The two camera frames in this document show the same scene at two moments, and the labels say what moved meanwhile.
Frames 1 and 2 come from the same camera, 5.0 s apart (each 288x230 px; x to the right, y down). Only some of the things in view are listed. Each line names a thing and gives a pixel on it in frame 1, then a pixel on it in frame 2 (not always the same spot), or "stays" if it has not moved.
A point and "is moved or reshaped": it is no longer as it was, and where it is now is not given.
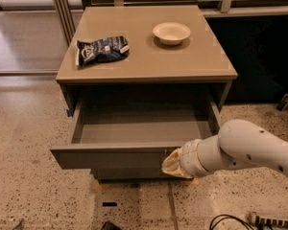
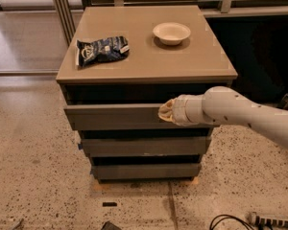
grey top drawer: (134, 133) is moved or reshaped
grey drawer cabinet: (138, 81) stays
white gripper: (189, 158) → (180, 112)
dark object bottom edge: (109, 226) stays
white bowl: (171, 33) stays
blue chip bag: (106, 49) stays
